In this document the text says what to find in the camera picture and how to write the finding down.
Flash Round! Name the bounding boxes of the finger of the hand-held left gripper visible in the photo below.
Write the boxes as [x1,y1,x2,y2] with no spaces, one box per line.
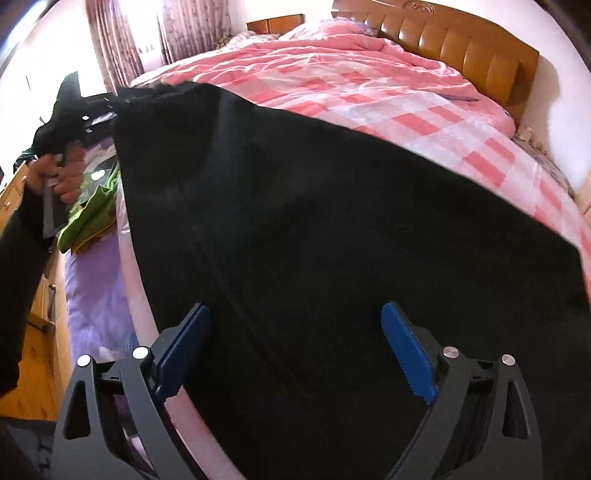
[109,86,172,108]

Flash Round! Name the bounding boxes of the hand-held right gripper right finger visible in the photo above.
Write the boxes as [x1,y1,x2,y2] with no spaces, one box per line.
[380,301,544,480]

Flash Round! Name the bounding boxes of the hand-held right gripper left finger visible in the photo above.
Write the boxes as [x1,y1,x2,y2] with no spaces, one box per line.
[50,303,212,480]

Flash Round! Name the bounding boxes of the black pants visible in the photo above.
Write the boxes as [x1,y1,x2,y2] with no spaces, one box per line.
[113,81,591,480]

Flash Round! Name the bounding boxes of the person's left forearm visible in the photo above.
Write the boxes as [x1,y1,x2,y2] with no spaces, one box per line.
[0,186,49,400]

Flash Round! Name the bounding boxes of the person's left hand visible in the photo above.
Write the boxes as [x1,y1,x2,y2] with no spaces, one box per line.
[26,138,86,205]

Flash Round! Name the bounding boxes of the pink patterned curtain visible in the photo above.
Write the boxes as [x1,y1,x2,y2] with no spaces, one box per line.
[85,0,233,95]

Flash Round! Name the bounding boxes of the green cloth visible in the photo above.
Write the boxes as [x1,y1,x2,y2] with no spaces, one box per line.
[56,164,123,254]

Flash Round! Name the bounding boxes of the purple bed sheet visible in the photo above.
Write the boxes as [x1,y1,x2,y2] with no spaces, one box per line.
[64,226,140,365]

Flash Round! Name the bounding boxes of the wooden nightstand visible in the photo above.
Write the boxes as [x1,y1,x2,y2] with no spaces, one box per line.
[246,14,306,38]

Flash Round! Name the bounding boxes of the pink checkered blanket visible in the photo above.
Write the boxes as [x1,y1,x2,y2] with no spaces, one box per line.
[131,21,591,305]

